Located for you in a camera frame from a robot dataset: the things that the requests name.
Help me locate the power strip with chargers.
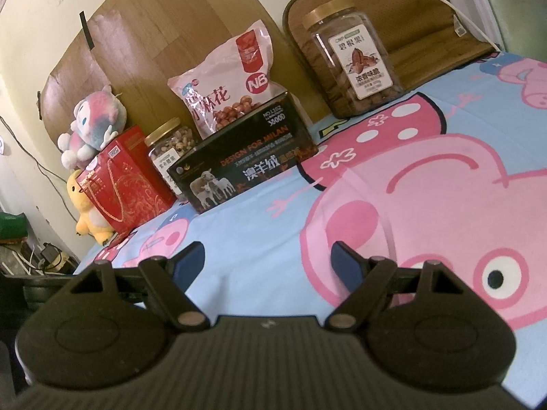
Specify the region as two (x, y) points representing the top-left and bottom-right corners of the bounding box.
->
(0, 241), (80, 277)

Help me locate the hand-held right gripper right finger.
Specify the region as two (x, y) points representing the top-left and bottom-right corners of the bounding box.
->
(328, 241), (484, 332)

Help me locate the pink snack bag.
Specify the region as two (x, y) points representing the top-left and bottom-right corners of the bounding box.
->
(168, 19), (288, 140)

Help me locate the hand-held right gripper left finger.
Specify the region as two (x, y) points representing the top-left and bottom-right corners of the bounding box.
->
(67, 241), (206, 332)

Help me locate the wooden headboard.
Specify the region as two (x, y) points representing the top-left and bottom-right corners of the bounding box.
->
(38, 0), (319, 163)

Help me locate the pink plush toy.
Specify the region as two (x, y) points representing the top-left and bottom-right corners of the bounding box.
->
(57, 85), (129, 170)

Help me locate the red gift box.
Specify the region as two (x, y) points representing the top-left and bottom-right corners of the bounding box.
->
(81, 125), (177, 234)

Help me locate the black cardboard box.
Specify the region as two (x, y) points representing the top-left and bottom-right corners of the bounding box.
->
(168, 92), (320, 215)

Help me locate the wall cable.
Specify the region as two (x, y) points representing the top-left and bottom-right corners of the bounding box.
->
(0, 115), (78, 199)

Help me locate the white cable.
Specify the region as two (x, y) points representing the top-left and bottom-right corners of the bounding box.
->
(385, 0), (502, 51)

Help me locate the green bag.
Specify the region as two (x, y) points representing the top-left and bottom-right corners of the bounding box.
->
(0, 211), (29, 241)

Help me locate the black tape strip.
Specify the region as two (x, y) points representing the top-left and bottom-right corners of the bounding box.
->
(79, 11), (97, 51)

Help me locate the cartoon pig printed blanket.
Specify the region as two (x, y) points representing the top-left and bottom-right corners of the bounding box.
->
(75, 50), (547, 399)

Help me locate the yellow duck plush toy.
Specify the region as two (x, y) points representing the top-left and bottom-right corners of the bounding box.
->
(66, 170), (116, 247)

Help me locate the large clear pecan jar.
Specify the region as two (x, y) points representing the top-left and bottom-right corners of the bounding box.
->
(301, 2), (405, 119)

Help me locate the small clear nut jar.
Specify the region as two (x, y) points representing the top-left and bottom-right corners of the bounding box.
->
(144, 118), (201, 200)

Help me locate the brown seat cushion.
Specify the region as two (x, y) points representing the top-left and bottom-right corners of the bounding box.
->
(283, 0), (502, 112)

